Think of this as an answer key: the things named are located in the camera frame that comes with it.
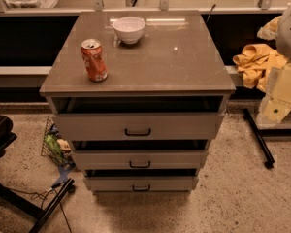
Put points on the black stand leg right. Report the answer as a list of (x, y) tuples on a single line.
[(261, 134)]

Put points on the white bowl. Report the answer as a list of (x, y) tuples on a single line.
[(129, 30)]

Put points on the black stand leg left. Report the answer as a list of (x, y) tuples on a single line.
[(41, 215)]

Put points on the grey drawer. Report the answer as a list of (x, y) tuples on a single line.
[(151, 180), (140, 118), (150, 155)]

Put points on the grey middle drawer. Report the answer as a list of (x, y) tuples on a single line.
[(150, 155)]

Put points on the yellow cloth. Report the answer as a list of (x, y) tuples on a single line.
[(255, 63)]

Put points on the black office chair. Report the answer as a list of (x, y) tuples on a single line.
[(6, 134)]

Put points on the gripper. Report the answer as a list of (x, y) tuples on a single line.
[(289, 36)]

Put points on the orange soda can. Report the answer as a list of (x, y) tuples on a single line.
[(91, 51)]

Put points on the blue tape strip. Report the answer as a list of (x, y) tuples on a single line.
[(63, 174)]

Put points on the black stand leg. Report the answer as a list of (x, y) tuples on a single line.
[(261, 134), (41, 215)]

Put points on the grey top drawer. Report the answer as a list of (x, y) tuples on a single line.
[(140, 118)]

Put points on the wire basket with items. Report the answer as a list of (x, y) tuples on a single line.
[(54, 146)]

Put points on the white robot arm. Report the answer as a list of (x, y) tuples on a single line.
[(283, 42)]

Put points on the grey bottom drawer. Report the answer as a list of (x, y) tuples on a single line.
[(151, 180)]

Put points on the grey drawer cabinet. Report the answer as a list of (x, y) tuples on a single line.
[(175, 57)]

